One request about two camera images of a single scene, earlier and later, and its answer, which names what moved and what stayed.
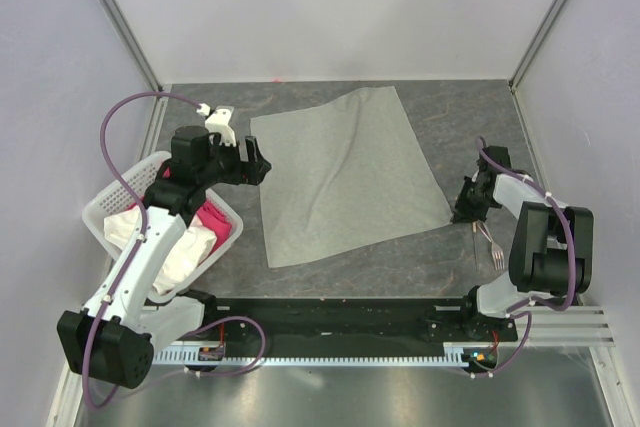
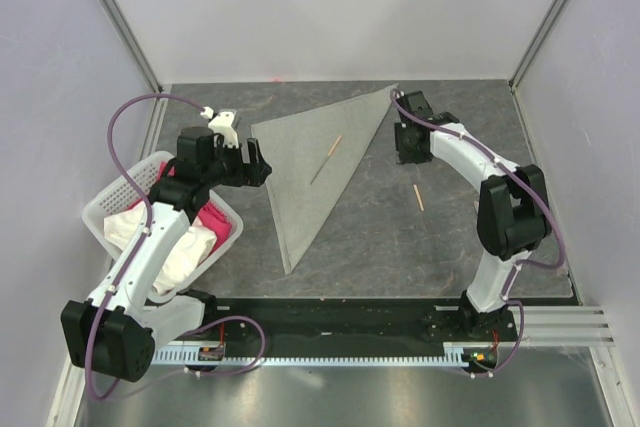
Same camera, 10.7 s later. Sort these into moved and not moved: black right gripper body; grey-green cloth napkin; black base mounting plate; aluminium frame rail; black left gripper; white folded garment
Moved: grey-green cloth napkin; black right gripper body
Not moved: black base mounting plate; aluminium frame rail; white folded garment; black left gripper
